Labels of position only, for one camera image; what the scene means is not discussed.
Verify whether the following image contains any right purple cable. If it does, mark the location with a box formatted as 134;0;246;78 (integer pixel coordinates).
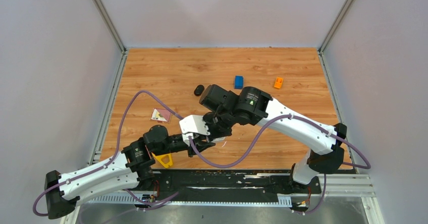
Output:
188;114;371;215

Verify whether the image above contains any black earbud charging case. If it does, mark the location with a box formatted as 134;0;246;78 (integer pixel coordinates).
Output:
193;85;205;96

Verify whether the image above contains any aluminium slotted rail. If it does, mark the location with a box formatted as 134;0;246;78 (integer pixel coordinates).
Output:
97;174;376;208

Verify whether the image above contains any pink picture card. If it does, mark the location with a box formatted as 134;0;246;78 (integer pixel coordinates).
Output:
150;108;173;122

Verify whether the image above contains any purple cable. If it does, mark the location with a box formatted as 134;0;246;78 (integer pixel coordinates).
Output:
188;114;371;215
32;90;185;216

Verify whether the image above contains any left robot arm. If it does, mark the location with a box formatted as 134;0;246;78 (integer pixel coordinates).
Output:
44;125;224;219

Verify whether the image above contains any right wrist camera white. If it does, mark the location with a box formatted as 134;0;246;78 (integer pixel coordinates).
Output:
179;115;210;136

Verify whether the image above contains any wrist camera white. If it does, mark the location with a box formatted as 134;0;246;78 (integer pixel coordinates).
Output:
179;115;210;136
182;133;193;145

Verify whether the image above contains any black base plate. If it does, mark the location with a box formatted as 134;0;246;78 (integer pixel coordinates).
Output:
122;169;323;207

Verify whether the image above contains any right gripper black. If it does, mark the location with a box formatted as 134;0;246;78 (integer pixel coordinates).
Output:
196;109;235;143

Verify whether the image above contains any orange round toy brick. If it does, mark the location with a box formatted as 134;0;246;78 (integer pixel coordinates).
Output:
274;77;284;89

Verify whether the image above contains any blue toy block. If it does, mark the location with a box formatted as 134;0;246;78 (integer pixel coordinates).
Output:
234;75;244;89

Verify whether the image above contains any yellow triangular plastic frame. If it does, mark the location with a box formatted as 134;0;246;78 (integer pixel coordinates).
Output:
152;153;174;169

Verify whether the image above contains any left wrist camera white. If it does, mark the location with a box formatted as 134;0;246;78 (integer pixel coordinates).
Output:
182;133;193;145

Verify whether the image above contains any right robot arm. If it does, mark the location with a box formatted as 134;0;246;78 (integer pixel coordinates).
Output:
199;84;346;193

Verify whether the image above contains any white earbud charging case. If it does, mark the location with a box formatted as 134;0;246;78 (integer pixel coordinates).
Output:
210;137;225;143

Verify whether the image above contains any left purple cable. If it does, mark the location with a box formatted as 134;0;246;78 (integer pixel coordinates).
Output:
32;90;185;216

